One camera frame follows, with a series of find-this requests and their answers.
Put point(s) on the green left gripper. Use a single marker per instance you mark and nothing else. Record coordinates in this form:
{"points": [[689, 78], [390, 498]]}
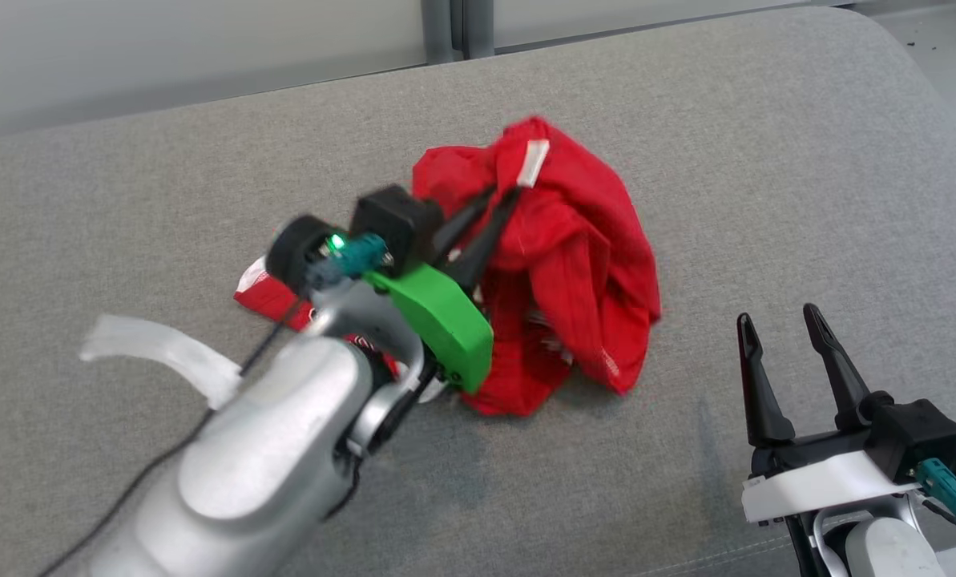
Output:
{"points": [[445, 328]]}

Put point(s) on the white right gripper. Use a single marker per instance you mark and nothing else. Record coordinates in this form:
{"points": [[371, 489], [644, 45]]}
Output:
{"points": [[822, 485]]}

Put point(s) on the red garment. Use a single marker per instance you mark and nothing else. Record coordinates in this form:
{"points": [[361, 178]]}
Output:
{"points": [[582, 264]]}

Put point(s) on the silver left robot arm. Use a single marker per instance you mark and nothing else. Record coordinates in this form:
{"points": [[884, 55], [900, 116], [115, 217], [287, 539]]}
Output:
{"points": [[269, 465]]}

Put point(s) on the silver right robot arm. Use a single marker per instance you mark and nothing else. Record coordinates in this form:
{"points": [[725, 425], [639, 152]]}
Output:
{"points": [[886, 553]]}

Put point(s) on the white tape label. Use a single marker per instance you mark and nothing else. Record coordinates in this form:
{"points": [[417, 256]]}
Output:
{"points": [[165, 349]]}

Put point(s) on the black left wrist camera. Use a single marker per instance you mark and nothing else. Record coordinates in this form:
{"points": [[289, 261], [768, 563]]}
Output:
{"points": [[393, 224]]}

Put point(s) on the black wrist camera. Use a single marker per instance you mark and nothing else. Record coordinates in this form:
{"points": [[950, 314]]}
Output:
{"points": [[393, 224], [918, 433]]}

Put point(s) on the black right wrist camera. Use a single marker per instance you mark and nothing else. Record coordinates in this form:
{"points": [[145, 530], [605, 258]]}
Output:
{"points": [[918, 433]]}

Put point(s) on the grey partition post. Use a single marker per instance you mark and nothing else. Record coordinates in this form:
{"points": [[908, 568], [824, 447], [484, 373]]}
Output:
{"points": [[479, 24], [437, 28]]}

